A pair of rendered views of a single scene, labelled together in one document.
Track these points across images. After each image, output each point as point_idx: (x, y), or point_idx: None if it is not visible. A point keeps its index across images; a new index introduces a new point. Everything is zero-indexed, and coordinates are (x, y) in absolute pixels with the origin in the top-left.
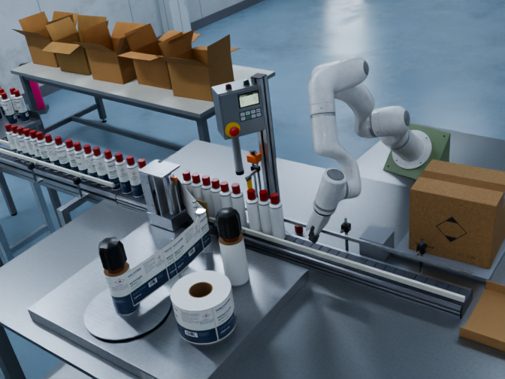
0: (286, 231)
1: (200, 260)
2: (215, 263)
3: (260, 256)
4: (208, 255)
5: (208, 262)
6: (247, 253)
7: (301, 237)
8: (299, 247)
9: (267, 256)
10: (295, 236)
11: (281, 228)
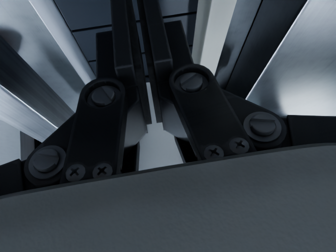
0: (43, 77)
1: (317, 112)
2: (330, 98)
3: (283, 66)
4: (294, 114)
5: (326, 104)
6: (272, 88)
7: (65, 54)
8: (226, 31)
9: (279, 55)
10: (84, 68)
11: (164, 145)
